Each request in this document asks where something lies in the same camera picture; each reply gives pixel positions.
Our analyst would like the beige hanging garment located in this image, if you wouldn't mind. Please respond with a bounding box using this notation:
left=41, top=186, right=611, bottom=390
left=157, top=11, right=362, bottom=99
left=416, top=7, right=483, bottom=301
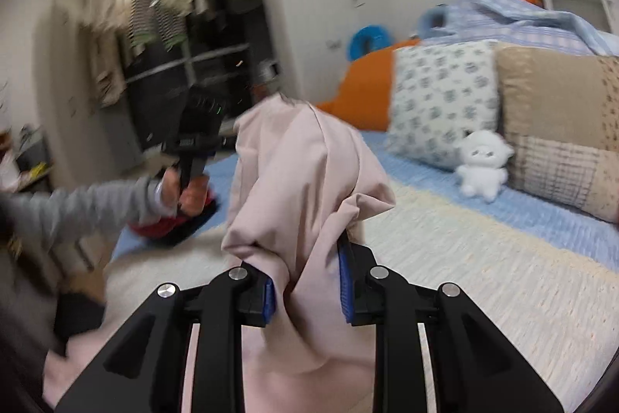
left=84, top=23, right=127, bottom=106

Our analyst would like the blue plaid duvet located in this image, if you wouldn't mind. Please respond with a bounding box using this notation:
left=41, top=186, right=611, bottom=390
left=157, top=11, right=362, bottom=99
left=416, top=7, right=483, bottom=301
left=417, top=0, right=619, bottom=57

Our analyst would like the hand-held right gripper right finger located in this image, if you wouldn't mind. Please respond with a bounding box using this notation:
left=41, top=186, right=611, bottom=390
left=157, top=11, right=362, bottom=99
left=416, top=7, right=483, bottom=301
left=337, top=231, right=564, bottom=413

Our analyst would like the cluttered desk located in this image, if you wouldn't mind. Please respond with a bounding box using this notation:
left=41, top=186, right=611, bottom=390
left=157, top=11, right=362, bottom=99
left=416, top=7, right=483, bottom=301
left=0, top=125, right=55, bottom=194

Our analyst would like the person's left forearm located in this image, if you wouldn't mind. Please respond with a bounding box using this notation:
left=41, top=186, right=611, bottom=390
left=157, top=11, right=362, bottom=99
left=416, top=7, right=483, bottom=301
left=0, top=178, right=164, bottom=252

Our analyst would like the red and black cloth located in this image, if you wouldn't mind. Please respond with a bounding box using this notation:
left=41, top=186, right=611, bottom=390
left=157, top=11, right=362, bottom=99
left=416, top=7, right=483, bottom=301
left=127, top=189, right=219, bottom=248

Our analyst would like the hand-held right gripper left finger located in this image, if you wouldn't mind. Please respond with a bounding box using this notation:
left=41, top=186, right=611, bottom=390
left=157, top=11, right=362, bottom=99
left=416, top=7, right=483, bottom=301
left=55, top=267, right=277, bottom=413

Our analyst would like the striped hanging garment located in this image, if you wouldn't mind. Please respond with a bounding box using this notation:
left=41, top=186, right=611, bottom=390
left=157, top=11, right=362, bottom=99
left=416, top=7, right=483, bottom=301
left=127, top=0, right=188, bottom=57

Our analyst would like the person's left hand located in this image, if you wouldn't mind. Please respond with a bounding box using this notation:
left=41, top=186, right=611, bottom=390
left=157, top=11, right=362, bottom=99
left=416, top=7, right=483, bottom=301
left=159, top=167, right=212, bottom=218

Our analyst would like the pink shirt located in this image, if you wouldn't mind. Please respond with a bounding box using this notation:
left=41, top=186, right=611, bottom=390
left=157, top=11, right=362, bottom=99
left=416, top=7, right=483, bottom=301
left=43, top=94, right=398, bottom=413

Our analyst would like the white floral pillow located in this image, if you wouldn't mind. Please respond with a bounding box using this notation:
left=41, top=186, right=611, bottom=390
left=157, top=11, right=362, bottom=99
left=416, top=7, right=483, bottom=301
left=386, top=39, right=502, bottom=173

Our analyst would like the beige striped pillow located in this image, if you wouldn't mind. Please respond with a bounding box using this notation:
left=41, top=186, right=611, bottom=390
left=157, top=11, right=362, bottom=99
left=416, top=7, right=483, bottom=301
left=496, top=44, right=619, bottom=224

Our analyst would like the cream textured blanket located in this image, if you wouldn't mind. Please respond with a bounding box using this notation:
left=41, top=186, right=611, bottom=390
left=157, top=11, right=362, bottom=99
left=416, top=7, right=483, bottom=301
left=103, top=180, right=619, bottom=413

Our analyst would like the person's dark clothing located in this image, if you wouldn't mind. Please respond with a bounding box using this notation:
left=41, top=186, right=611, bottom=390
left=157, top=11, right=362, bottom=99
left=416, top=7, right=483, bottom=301
left=0, top=200, right=108, bottom=413

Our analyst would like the blue round cushion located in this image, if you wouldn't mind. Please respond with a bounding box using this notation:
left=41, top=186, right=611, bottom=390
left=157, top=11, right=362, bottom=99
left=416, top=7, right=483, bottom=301
left=348, top=24, right=396, bottom=60

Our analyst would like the white plush toy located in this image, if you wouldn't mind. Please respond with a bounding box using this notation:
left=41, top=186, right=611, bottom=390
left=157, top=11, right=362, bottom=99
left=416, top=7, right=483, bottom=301
left=453, top=129, right=515, bottom=203

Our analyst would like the blue bed sheet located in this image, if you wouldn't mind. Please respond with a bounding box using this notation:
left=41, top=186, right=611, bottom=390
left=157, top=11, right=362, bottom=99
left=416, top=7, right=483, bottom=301
left=110, top=129, right=619, bottom=274

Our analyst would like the white shelf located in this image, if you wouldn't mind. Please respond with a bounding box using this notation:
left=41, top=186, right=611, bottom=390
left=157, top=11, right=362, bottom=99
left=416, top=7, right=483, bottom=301
left=536, top=0, right=619, bottom=35

